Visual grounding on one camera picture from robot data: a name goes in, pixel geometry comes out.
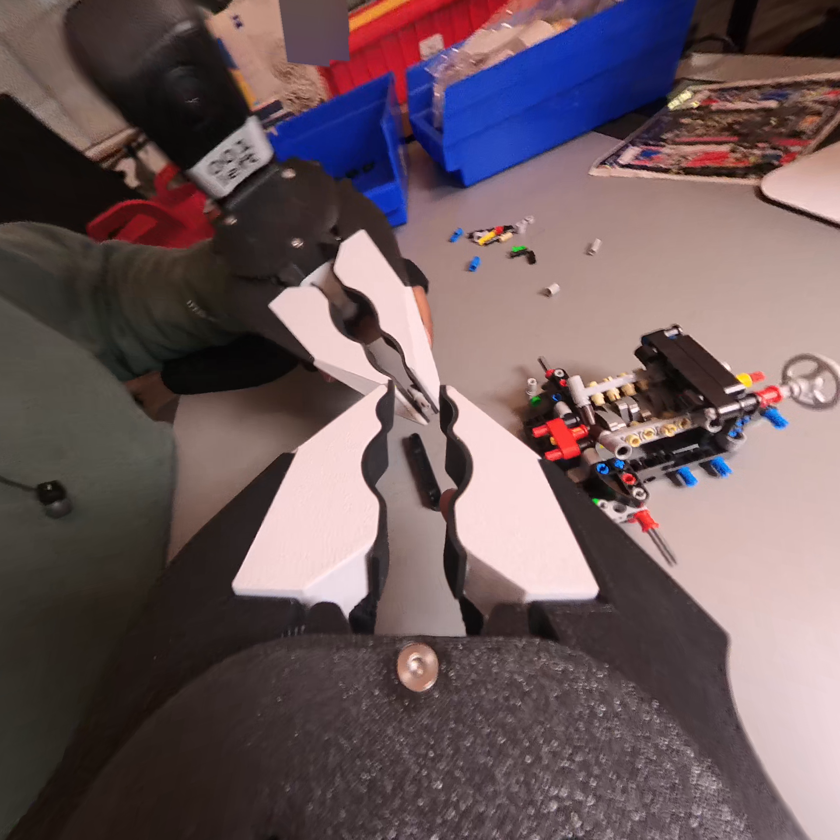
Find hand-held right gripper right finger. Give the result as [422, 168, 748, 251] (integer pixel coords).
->
[437, 386, 600, 632]

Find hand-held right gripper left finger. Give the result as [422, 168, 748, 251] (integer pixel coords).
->
[231, 384, 396, 632]

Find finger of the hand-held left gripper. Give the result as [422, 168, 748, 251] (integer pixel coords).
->
[333, 228, 442, 422]
[268, 264, 396, 398]

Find black lego beam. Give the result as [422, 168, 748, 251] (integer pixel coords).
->
[403, 433, 442, 509]

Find lego car chassis assembly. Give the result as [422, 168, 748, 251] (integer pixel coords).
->
[524, 323, 840, 565]

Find person's left forearm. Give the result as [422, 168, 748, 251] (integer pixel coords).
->
[0, 222, 316, 396]

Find pile of small lego pieces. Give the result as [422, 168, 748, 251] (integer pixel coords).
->
[449, 217, 538, 273]

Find clear bags of lego pieces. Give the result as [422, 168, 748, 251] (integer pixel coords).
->
[423, 0, 624, 86]

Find blue plastic bin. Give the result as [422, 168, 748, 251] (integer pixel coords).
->
[266, 72, 408, 227]
[407, 0, 697, 188]

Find red plastic crate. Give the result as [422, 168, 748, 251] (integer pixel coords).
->
[328, 0, 513, 99]

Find holographic sticker sheet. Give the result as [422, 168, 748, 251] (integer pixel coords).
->
[589, 75, 840, 185]

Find black drawstring tip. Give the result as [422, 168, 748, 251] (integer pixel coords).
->
[0, 474, 73, 521]

